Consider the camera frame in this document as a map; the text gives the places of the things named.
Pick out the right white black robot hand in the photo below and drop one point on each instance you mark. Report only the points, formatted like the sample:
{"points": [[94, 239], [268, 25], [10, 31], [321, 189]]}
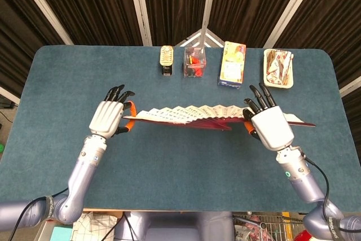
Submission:
{"points": [[272, 128]]}

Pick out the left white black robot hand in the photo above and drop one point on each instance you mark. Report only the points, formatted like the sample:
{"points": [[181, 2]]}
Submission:
{"points": [[105, 119]]}

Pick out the red-ribbed white paper folding fan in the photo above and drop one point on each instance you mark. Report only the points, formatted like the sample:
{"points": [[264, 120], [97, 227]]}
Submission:
{"points": [[183, 114]]}

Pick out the left lavender robot arm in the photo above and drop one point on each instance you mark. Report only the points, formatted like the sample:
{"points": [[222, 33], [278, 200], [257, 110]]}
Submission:
{"points": [[84, 167]]}

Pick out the right lavender robot arm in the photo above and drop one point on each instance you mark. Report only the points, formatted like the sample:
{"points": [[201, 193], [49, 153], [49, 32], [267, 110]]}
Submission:
{"points": [[304, 184]]}

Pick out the beige plastic tray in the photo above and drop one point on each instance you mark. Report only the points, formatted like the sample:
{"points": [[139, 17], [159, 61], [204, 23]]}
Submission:
{"points": [[278, 85]]}

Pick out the crumpled red-white snack wrappers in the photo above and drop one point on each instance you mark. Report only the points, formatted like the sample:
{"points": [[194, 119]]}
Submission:
{"points": [[277, 66]]}

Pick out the blue and yellow tissue box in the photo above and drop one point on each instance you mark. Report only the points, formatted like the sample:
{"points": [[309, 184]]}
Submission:
{"points": [[231, 69]]}

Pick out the blue felt table cover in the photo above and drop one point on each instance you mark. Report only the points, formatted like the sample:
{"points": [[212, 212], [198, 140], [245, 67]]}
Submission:
{"points": [[169, 167]]}

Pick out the yellow small package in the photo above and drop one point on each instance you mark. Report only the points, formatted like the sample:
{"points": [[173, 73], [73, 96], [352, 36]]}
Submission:
{"points": [[166, 57]]}

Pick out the red and orange toy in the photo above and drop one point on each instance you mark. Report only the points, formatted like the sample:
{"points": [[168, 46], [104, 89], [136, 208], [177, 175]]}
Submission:
{"points": [[197, 69]]}

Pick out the white checked cloth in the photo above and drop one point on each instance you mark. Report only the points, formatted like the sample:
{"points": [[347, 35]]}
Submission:
{"points": [[93, 227]]}

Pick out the clear plastic display box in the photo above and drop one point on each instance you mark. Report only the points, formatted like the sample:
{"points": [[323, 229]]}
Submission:
{"points": [[194, 52]]}

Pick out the dark brown pleated curtain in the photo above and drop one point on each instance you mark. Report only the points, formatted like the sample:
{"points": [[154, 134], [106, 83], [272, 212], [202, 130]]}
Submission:
{"points": [[98, 4]]}

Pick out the lavender robot torso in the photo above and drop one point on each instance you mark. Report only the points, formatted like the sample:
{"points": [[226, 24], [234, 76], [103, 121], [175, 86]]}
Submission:
{"points": [[175, 227]]}

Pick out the white triangular frame base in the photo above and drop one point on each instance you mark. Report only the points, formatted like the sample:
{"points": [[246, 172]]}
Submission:
{"points": [[210, 37]]}

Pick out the white screen frame post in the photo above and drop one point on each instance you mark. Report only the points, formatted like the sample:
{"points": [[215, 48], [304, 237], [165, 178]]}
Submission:
{"points": [[293, 6], [139, 6], [208, 4], [42, 6]]}

